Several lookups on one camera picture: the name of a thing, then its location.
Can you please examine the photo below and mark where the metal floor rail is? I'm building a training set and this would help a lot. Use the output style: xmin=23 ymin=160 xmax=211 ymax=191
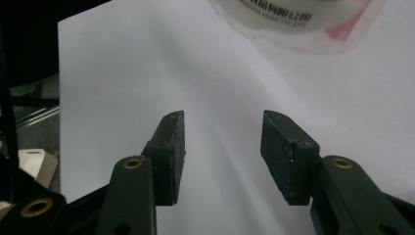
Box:
xmin=14 ymin=106 xmax=61 ymax=130

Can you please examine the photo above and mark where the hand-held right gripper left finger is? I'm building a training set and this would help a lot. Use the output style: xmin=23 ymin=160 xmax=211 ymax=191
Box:
xmin=94 ymin=110 xmax=187 ymax=235

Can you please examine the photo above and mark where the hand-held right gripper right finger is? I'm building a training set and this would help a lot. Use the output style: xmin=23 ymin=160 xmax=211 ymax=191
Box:
xmin=259 ymin=110 xmax=415 ymax=235

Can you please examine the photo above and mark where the beige box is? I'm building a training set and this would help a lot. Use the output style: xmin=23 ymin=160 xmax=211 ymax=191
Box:
xmin=17 ymin=148 xmax=60 ymax=191

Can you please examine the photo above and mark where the white spouted pouch red label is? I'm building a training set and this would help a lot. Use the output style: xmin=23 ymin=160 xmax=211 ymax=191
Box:
xmin=208 ymin=0 xmax=389 ymax=56

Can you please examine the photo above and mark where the white paper sheet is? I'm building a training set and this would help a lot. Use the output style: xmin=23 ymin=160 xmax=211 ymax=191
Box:
xmin=57 ymin=0 xmax=415 ymax=235

